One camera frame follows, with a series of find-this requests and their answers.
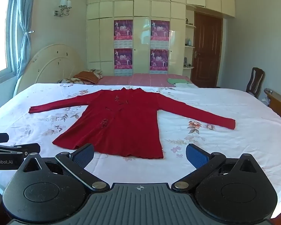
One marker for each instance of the brown wooden door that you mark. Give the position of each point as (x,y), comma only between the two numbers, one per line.
(207,51)

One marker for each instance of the cream wardrobe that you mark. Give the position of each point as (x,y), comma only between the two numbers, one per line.
(142,9)

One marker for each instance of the window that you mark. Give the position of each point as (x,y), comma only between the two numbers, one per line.
(0,28)

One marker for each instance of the white floral blanket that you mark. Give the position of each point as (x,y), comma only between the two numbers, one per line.
(236,150)

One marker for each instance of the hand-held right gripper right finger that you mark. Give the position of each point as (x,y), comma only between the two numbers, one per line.
(196,155)

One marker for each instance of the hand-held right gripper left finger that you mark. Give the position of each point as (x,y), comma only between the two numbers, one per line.
(84,155)

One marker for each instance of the orange pillow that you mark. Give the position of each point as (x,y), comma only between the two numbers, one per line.
(85,76)

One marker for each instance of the pink checked bed sheet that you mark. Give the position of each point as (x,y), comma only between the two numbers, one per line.
(142,78)

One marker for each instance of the pink wall poster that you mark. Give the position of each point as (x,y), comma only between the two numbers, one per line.
(159,58)
(160,31)
(123,59)
(123,31)

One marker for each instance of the wall lamp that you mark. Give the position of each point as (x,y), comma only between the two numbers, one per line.
(65,5)

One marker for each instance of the blue curtain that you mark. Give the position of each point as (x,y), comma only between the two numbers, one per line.
(25,16)

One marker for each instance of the corner shelf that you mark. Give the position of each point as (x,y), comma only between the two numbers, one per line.
(189,46)

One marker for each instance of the brown wooden furniture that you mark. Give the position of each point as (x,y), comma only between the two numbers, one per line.
(277,103)

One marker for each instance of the green folded cloth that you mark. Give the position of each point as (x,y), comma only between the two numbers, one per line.
(178,80)

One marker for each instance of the cream bed headboard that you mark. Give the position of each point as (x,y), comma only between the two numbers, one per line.
(51,63)

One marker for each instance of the red long-sleeved sweater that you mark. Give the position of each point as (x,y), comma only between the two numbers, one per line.
(126,121)

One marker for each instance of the patterned pillow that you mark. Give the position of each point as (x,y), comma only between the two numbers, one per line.
(69,80)
(97,73)

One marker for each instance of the dark wooden chair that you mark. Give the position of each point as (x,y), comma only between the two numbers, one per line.
(256,79)

